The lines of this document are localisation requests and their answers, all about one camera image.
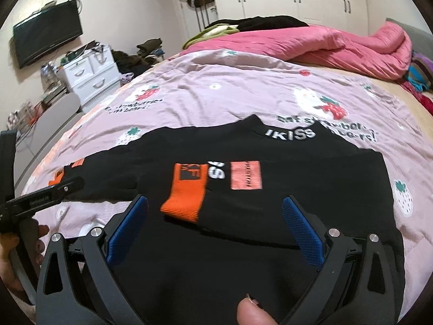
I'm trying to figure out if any black sweater with orange cuffs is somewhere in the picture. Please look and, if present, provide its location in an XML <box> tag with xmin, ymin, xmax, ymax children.
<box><xmin>54</xmin><ymin>115</ymin><xmax>405</xmax><ymax>324</ymax></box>

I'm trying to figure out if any dark clothes pile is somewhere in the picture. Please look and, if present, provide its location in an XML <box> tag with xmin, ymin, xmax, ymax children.
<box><xmin>111</xmin><ymin>38</ymin><xmax>164</xmax><ymax>77</ymax></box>

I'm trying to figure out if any left hand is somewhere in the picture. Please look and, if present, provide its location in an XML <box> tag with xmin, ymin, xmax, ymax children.
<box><xmin>1</xmin><ymin>225</ymin><xmax>50</xmax><ymax>324</ymax></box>

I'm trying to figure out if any right hand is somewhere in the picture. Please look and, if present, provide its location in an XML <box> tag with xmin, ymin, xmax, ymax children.
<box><xmin>236</xmin><ymin>294</ymin><xmax>277</xmax><ymax>325</ymax></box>

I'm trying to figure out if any white drawer cabinet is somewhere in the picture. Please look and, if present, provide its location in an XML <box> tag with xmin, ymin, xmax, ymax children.
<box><xmin>57</xmin><ymin>44</ymin><xmax>120</xmax><ymax>112</ymax></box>

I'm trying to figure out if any lilac strawberry print bedsheet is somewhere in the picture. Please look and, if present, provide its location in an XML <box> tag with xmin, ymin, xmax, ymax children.
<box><xmin>24</xmin><ymin>50</ymin><xmax>432</xmax><ymax>313</ymax></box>

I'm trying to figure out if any red patterned cloth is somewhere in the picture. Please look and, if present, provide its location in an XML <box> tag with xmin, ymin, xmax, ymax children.
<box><xmin>400</xmin><ymin>80</ymin><xmax>433</xmax><ymax>115</ymax></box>

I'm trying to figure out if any striped colourful pillow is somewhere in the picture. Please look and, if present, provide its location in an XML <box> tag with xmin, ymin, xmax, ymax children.
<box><xmin>404</xmin><ymin>51</ymin><xmax>433</xmax><ymax>92</ymax></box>

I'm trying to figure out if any pink quilt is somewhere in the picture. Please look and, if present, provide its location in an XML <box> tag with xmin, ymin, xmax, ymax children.
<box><xmin>181</xmin><ymin>21</ymin><xmax>412</xmax><ymax>81</ymax></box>

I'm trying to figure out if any green blanket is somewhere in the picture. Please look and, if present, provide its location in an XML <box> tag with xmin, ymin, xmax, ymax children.
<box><xmin>182</xmin><ymin>24</ymin><xmax>239</xmax><ymax>50</ymax></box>

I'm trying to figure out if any grey headboard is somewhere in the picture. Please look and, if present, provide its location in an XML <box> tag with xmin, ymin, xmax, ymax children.
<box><xmin>385</xmin><ymin>18</ymin><xmax>433</xmax><ymax>60</ymax></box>

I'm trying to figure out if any black garment on bed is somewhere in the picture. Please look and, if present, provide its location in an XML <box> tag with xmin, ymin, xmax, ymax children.
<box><xmin>207</xmin><ymin>15</ymin><xmax>308</xmax><ymax>32</ymax></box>

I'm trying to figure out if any black wall television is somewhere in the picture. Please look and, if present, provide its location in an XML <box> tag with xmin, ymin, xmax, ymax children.
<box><xmin>13</xmin><ymin>0</ymin><xmax>83</xmax><ymax>69</ymax></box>

